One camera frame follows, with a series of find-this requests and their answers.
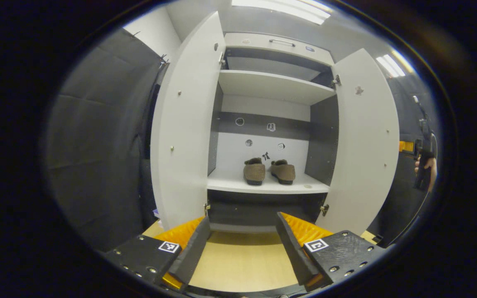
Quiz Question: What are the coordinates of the small ceiling light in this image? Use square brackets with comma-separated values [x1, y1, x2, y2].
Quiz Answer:
[376, 50, 414, 78]

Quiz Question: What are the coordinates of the white shoe cabinet door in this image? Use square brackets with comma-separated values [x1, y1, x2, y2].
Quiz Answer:
[150, 11, 226, 231]
[328, 48, 400, 236]

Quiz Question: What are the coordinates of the black backdrop cloth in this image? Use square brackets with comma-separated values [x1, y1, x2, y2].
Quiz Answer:
[44, 28, 438, 252]

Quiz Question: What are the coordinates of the long ceiling light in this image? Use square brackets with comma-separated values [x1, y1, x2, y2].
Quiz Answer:
[231, 0, 332, 25]

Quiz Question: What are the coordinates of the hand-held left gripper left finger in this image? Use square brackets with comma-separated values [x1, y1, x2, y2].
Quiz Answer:
[104, 216, 211, 292]

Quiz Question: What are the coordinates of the brown fuzzy shoe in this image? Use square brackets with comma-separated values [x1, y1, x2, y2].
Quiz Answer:
[243, 157, 267, 186]
[270, 159, 296, 185]

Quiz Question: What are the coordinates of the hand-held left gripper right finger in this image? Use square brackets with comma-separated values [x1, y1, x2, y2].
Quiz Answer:
[277, 212, 387, 292]

